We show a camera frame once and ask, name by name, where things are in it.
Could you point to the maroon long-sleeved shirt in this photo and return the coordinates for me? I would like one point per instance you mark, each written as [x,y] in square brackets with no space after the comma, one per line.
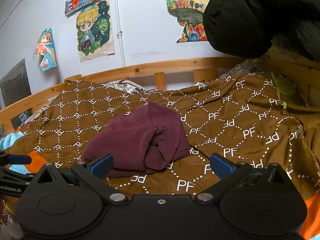
[145,135]

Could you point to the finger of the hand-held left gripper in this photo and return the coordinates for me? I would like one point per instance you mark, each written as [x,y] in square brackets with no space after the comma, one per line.
[18,160]
[17,176]

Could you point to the floral bed sheet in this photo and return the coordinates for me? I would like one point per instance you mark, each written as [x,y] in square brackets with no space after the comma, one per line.
[245,67]

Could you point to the floral pillow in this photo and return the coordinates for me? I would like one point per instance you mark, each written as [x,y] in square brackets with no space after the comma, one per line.
[127,86]

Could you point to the blond chibi boy poster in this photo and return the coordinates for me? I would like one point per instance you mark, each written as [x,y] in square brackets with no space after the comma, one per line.
[93,32]

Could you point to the black puffer jacket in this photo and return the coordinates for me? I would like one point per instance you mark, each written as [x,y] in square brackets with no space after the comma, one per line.
[240,17]

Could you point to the yellow-green cloth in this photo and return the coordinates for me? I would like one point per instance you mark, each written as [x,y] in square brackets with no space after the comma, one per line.
[285,85]

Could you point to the brown patterned blanket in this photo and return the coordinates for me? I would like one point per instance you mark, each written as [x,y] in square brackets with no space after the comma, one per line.
[237,130]

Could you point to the curled small girl poster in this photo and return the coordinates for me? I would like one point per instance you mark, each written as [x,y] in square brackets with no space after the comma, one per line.
[45,50]

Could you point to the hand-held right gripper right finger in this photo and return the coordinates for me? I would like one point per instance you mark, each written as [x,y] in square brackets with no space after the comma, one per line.
[220,165]

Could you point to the colourful landscape painting poster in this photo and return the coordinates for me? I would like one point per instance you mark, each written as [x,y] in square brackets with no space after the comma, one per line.
[185,7]

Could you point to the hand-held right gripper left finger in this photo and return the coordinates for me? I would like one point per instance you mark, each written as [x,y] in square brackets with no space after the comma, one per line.
[101,165]

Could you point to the dark wall panel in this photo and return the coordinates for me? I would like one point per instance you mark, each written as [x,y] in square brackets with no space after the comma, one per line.
[15,85]

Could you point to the white wall pipe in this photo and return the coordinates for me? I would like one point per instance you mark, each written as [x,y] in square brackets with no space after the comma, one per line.
[121,45]

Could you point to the wooden bed frame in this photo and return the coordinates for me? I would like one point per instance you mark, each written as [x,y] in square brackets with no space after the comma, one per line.
[160,66]

